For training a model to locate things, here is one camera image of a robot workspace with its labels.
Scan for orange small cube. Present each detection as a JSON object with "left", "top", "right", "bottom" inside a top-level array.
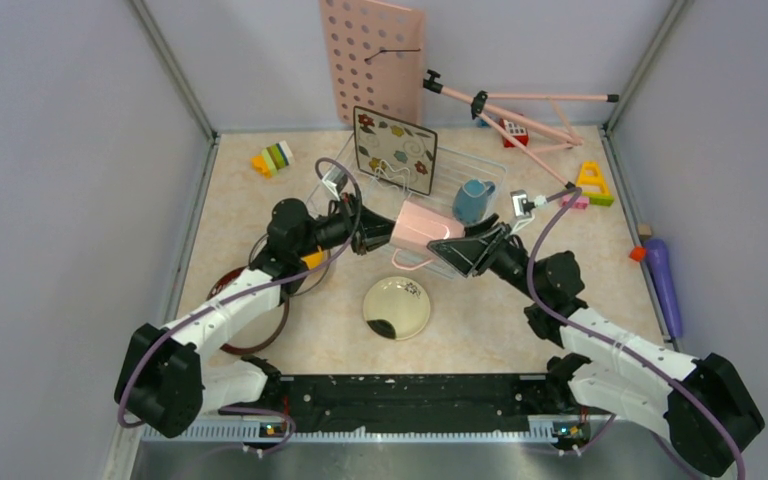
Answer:
[{"left": 629, "top": 246, "right": 647, "bottom": 263}]

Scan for yellow green pink toy blocks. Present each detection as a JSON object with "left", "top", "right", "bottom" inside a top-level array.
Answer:
[{"left": 559, "top": 162, "right": 614, "bottom": 210}]

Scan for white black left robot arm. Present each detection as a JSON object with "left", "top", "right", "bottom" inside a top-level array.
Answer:
[{"left": 114, "top": 194, "right": 395, "bottom": 438}]

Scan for yellow bowl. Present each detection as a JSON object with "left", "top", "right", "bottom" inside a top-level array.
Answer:
[{"left": 302, "top": 249, "right": 330, "bottom": 270}]

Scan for pink mug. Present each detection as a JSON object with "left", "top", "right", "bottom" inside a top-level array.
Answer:
[{"left": 389, "top": 200, "right": 465, "bottom": 271}]

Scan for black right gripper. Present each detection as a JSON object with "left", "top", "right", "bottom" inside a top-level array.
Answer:
[{"left": 428, "top": 212, "right": 545, "bottom": 301}]

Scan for square floral plate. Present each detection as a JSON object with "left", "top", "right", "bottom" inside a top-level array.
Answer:
[{"left": 353, "top": 106, "right": 438, "bottom": 196}]

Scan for red rimmed white plate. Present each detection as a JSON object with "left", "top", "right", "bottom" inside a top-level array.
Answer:
[{"left": 220, "top": 300, "right": 290, "bottom": 356}]

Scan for white wire dish rack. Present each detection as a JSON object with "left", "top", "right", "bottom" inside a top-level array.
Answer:
[{"left": 304, "top": 132, "right": 509, "bottom": 280}]

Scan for purple handle tool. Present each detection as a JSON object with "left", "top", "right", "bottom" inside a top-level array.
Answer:
[{"left": 643, "top": 238, "right": 684, "bottom": 338}]

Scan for red toy block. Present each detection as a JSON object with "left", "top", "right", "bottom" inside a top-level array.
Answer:
[{"left": 497, "top": 118, "right": 530, "bottom": 145}]

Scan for pink tripod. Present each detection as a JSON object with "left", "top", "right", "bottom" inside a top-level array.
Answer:
[{"left": 422, "top": 70, "right": 621, "bottom": 188}]

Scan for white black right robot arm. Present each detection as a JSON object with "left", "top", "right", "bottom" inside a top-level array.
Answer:
[{"left": 428, "top": 222, "right": 765, "bottom": 479}]

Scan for blue mug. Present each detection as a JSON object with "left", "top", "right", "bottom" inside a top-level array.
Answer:
[{"left": 452, "top": 179, "right": 496, "bottom": 226}]

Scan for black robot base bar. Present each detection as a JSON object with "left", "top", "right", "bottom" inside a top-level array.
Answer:
[{"left": 241, "top": 373, "right": 602, "bottom": 416}]

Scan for pink pegboard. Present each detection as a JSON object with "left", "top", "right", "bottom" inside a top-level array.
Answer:
[{"left": 318, "top": 0, "right": 426, "bottom": 126}]

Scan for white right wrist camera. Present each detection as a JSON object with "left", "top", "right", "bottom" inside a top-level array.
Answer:
[{"left": 510, "top": 190, "right": 536, "bottom": 234}]

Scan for cream small leaf plate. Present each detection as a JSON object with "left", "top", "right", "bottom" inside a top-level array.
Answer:
[{"left": 362, "top": 276, "right": 432, "bottom": 341}]

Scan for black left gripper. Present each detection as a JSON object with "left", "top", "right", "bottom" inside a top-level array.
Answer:
[{"left": 296, "top": 191, "right": 408, "bottom": 258}]

